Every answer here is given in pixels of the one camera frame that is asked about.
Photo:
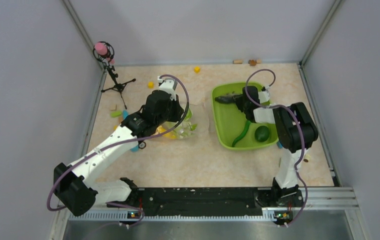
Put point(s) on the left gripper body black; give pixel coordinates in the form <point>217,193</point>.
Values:
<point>171,114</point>

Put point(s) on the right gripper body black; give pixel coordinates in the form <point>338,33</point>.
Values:
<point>241,105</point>

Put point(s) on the green toy chili pepper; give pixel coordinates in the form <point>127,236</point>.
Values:
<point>242,134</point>

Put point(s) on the grey toy fish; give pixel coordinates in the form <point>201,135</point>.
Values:
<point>228,98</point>

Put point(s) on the green plastic bin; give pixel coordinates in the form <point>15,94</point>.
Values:
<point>230,122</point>

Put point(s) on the dark green toy avocado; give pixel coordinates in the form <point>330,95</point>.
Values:
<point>262,134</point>

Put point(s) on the toy celery stalk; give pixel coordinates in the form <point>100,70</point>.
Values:
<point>186,128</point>

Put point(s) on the clear zip top bag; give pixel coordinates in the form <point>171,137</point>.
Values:
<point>200,117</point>

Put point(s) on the yellow toy banana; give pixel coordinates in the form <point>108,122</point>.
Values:
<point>169,135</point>

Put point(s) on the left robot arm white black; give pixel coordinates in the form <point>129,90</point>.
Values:
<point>74,184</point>

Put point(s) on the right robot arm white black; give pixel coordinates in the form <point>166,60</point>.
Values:
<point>296,132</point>

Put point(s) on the yellow cube left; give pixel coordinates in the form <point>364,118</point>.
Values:
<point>150,85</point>

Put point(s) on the blue cylinder toy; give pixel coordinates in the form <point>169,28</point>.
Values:
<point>125,114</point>

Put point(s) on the brown small object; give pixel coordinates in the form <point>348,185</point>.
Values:
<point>252,62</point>

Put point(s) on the green block left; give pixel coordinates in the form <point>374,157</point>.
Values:
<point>115,114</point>

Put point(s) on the wooden block left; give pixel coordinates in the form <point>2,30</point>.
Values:
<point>113,107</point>

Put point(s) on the pink microphone on tripod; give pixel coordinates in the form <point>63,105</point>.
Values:
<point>104,53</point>

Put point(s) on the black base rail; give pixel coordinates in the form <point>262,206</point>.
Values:
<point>210,204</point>

